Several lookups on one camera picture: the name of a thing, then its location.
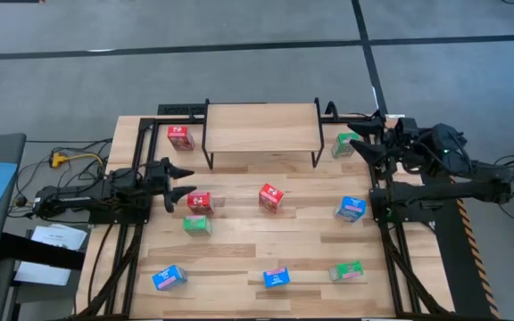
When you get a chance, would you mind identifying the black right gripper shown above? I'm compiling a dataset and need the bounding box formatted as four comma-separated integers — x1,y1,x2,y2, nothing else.
347,116,408,173

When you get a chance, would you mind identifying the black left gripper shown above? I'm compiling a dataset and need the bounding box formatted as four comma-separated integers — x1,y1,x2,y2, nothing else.
143,156,198,214

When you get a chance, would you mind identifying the green Apple Jacks cereal box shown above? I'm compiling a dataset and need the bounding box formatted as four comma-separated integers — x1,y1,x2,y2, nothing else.
330,131,361,160
182,215,212,237
327,260,365,283

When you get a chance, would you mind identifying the red Froot Loops cereal box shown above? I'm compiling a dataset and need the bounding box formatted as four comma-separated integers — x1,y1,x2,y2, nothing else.
166,125,195,152
258,183,286,214
187,191,216,218

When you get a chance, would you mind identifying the blue Rice Krispies cereal box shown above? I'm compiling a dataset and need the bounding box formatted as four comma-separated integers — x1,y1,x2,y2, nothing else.
333,195,368,224
151,264,189,292
262,267,292,289

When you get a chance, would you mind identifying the yellow power plug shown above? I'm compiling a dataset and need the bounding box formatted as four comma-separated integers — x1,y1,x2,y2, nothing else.
50,151,69,169

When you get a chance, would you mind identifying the white paper sheet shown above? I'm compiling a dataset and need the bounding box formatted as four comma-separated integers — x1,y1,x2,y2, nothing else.
30,224,88,251
13,260,73,287

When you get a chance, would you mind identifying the black hazard-striped floor mat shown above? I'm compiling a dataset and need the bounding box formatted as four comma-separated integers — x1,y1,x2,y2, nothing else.
415,171,503,320

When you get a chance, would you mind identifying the black aluminium table frame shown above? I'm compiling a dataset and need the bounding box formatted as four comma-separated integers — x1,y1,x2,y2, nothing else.
76,103,452,320

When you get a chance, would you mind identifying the black curved bracket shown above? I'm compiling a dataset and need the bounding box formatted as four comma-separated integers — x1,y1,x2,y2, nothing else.
325,101,342,122

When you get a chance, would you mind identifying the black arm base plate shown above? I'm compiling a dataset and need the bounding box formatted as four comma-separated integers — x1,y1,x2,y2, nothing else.
369,186,436,224
87,208,152,226

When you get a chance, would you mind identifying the wooden shelf black metal frame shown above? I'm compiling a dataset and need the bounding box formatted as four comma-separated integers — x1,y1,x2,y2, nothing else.
201,97,326,170

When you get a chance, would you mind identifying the yellow power cable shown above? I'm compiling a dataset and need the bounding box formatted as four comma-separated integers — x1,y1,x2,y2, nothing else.
64,152,105,167

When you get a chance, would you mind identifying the black floor cable bundle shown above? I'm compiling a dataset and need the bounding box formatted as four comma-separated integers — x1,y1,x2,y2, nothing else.
6,138,115,220

